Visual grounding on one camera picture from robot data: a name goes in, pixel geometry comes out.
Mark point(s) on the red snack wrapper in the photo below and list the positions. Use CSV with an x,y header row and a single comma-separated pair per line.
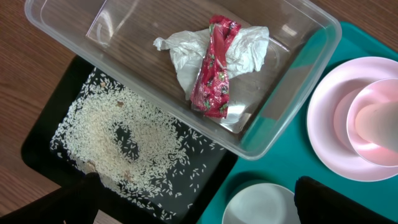
x,y
210,94

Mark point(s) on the white bowl with rice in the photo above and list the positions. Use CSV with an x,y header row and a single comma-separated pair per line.
x,y
262,203

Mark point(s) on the cream cup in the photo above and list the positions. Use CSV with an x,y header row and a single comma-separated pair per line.
x,y
377,123

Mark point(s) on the clear plastic waste bin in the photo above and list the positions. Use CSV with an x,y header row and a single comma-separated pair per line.
x,y
156,48

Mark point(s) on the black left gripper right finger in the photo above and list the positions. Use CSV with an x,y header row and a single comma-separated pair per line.
x,y
317,203

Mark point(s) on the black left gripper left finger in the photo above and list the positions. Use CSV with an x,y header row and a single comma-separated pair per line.
x,y
77,203

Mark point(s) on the white round plate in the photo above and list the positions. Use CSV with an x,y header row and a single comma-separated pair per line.
x,y
332,147

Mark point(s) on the teal serving tray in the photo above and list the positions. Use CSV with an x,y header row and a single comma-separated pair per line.
x,y
292,156

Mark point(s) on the black plastic tray bin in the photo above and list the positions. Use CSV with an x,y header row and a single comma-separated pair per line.
x,y
36,154

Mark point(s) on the spilled rice grains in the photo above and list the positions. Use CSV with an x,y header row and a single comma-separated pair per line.
x,y
144,155

